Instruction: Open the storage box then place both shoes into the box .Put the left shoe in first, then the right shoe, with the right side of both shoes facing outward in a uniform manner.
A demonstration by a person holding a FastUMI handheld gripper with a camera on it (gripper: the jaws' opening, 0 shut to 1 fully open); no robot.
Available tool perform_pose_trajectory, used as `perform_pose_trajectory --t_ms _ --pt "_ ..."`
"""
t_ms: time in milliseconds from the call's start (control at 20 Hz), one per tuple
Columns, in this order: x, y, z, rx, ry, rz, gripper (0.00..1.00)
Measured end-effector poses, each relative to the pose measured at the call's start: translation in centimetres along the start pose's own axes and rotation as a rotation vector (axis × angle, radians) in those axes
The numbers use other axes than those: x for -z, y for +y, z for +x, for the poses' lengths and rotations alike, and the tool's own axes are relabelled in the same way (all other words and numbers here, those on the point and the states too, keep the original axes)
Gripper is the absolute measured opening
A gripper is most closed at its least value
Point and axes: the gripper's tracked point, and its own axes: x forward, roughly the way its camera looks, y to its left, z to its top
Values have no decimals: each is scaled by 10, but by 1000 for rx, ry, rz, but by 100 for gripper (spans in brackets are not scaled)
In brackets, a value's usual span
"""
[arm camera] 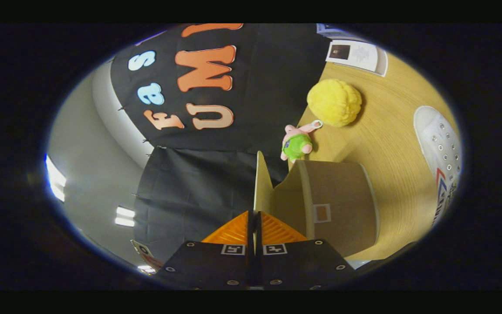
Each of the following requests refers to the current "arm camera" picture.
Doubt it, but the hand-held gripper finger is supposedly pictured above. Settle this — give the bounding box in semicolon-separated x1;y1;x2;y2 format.
157;212;256;290
255;212;356;290

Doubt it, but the pink plush toy green shirt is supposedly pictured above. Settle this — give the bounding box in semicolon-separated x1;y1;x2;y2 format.
281;120;323;163

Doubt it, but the yellow plush ball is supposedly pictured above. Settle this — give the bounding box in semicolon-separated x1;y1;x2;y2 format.
307;79;363;127

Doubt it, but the white book dark photo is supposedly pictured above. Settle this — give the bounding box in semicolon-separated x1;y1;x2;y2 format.
326;40;389;77

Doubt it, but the blue cover book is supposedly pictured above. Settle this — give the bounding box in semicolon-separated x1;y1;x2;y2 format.
316;24;365;42

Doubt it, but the white shoe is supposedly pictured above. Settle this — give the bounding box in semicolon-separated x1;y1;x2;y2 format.
414;106;463;227

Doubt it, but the black backdrop cloth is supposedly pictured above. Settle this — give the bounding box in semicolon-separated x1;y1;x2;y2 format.
111;24;334;263

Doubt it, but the ceiling light panel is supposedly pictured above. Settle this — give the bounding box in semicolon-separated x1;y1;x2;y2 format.
115;207;135;228

